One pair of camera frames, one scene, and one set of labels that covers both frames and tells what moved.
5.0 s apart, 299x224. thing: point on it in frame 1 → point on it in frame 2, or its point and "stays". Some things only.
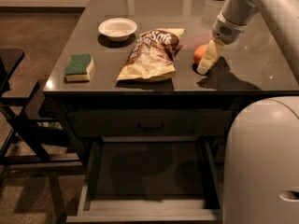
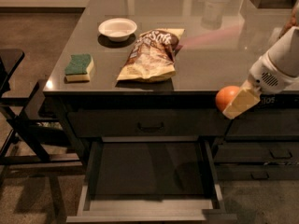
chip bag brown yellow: x=152 y=57 stays
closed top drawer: x=150 y=123 stays
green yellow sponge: x=78 y=68 stays
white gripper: x=228 y=32 → x=263 y=76
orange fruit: x=199 y=51 → x=224 y=96
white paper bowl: x=118 y=29 stays
